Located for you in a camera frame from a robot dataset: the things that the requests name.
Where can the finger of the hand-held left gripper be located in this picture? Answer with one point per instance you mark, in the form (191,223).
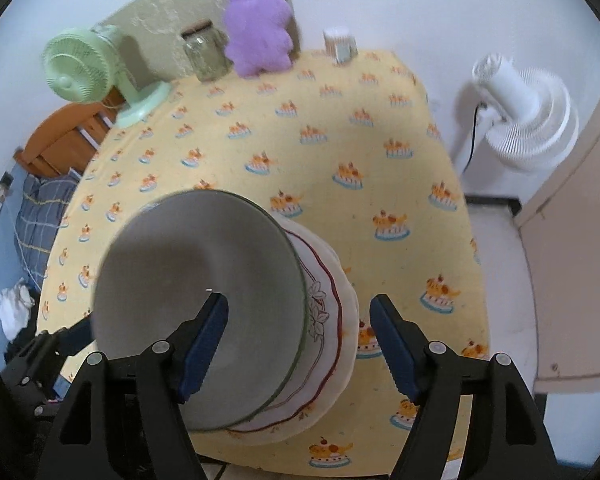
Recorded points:
(77,335)

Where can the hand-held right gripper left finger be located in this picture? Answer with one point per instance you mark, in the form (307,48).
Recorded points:
(207,345)

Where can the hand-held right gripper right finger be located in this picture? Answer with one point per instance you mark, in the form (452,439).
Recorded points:
(395,345)

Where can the round floral plate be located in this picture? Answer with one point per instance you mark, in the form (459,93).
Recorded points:
(349,330)

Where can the floral ceramic bowl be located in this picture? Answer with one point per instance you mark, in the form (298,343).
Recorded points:
(180,260)

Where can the white cloth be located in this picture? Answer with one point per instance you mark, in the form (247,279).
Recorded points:
(15,305)

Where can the grey plaid pillow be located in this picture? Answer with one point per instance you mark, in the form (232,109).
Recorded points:
(35,220)

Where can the wooden bed headboard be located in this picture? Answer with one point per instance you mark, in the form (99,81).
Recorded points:
(55,140)

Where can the beige door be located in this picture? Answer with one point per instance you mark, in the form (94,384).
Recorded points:
(580,260)

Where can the yellow cake printed tablecloth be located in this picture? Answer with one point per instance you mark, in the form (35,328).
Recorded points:
(330,125)

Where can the green desk fan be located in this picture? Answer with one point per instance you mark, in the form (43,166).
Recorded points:
(72,72)

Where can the white fan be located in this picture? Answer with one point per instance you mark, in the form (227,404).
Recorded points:
(530,110)

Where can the glass jar with dark lid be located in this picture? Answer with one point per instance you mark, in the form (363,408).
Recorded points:
(207,55)

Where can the cotton swab container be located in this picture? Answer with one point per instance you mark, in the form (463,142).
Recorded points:
(340,45)

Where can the purple plush toy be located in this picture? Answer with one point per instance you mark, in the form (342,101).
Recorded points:
(257,35)

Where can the green cartoon printed mat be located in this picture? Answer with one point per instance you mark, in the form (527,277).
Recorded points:
(170,15)

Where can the wall socket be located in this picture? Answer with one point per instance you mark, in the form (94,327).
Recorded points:
(2,191)

